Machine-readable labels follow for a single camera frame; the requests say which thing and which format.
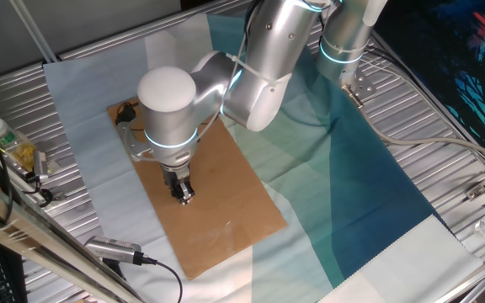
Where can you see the metal clamp mount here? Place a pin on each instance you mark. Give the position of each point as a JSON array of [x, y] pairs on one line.
[[59, 196]]

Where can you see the black camera stand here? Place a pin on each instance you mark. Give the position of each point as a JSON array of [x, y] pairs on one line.
[[114, 268]]

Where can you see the white pole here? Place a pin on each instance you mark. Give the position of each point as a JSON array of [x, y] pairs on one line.
[[33, 29]]

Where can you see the brown cardboard sheet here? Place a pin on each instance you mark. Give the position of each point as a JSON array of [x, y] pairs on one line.
[[225, 210]]

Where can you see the silver depth camera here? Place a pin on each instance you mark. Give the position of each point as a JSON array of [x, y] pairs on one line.
[[112, 249], [40, 164]]

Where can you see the clear bottle of yellow liquid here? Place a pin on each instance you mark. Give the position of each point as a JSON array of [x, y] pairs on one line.
[[15, 147]]

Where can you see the colourful tropical poster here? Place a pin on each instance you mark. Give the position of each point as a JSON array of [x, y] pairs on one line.
[[449, 54]]

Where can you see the blue green patterned tablecloth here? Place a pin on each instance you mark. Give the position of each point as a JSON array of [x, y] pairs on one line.
[[331, 168]]

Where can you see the small metal bracket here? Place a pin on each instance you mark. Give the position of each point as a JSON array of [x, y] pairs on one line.
[[476, 192]]

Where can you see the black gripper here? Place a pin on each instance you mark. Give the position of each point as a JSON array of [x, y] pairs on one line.
[[176, 174]]

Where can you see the aluminium frame beam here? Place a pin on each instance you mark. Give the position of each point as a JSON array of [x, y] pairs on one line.
[[15, 219]]

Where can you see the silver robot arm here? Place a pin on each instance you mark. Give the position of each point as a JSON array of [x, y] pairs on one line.
[[171, 118]]

